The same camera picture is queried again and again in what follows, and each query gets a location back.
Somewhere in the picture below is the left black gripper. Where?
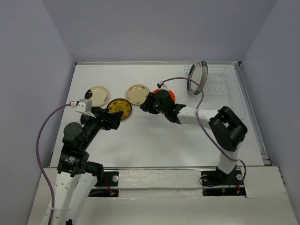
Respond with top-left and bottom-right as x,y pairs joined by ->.
81,107 -> 124,149

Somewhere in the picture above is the yellow black patterned plate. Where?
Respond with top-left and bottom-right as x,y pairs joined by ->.
106,98 -> 132,120

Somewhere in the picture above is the cream plate with small motifs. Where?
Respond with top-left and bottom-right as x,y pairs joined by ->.
125,84 -> 150,105

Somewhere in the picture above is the cream plate with black patch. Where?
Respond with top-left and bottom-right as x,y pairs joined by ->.
84,86 -> 110,107

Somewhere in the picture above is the orange plate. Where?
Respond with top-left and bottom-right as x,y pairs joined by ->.
153,89 -> 176,102

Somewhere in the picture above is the white plate green red rim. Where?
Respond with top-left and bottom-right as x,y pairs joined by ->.
187,61 -> 202,95

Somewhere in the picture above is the white plate teal lettered rim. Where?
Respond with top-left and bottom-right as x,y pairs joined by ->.
194,61 -> 208,95

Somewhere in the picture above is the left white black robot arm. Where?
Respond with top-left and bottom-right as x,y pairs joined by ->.
41,102 -> 123,225

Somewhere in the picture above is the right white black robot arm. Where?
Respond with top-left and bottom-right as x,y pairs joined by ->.
140,90 -> 248,184

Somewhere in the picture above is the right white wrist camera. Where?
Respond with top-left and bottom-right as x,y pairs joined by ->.
157,81 -> 169,91

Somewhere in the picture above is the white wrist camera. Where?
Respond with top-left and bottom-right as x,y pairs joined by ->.
75,99 -> 93,116
157,81 -> 169,91

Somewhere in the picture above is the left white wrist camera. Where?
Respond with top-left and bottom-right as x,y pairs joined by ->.
75,99 -> 93,116

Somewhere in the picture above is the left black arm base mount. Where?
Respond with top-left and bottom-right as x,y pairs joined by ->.
88,171 -> 119,197

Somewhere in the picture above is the clear wire dish rack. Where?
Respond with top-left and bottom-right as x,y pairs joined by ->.
183,60 -> 247,127

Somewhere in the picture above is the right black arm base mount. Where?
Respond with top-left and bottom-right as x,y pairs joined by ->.
199,170 -> 246,197

